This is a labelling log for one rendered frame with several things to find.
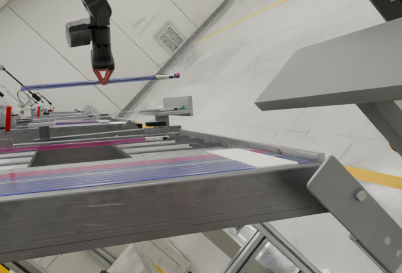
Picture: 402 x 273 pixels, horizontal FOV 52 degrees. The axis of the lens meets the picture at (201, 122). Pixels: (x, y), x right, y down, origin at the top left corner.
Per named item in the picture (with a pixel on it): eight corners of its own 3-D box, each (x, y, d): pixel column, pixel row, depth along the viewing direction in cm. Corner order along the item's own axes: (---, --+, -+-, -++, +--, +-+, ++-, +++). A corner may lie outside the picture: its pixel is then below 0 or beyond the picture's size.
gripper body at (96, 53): (93, 70, 127) (91, 48, 122) (90, 54, 134) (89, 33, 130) (115, 69, 128) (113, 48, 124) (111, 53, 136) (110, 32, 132)
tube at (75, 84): (178, 75, 143) (178, 73, 143) (179, 78, 142) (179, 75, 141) (21, 88, 130) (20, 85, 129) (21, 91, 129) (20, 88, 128)
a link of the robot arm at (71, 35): (109, 6, 118) (99, -2, 124) (68, 12, 113) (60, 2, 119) (112, 46, 124) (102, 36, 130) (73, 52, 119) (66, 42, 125)
